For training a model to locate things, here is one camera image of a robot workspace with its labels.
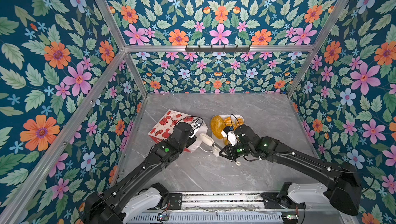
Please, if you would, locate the red white paper bag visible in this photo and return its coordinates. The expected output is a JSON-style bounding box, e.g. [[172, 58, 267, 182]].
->
[[148, 110, 208, 153]]

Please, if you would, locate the white rectangular tray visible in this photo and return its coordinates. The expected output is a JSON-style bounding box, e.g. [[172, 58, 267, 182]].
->
[[211, 114, 244, 157]]

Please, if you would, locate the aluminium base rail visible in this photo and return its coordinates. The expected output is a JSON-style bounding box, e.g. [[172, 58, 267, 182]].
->
[[92, 190, 350, 212]]

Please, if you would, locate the yellow oval fake bread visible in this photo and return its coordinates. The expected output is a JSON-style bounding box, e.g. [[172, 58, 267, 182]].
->
[[210, 115, 226, 139]]

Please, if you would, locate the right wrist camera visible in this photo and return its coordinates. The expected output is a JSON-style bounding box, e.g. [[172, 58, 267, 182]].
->
[[221, 126, 238, 146]]

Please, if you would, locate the black hook rail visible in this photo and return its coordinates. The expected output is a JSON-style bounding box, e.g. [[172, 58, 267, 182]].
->
[[185, 45, 251, 54]]

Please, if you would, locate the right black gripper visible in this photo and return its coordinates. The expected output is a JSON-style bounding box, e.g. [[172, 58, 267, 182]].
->
[[217, 142, 253, 161]]

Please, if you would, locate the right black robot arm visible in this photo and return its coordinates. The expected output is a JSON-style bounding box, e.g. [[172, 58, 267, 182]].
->
[[198, 125, 362, 216]]

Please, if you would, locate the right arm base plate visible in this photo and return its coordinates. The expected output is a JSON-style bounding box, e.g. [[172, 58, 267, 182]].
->
[[260, 192, 306, 210]]

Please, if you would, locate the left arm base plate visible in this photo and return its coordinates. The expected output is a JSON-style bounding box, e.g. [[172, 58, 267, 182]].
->
[[148, 193, 183, 211]]

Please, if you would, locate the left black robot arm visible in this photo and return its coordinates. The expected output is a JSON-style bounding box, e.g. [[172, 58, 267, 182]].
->
[[80, 122, 201, 224]]

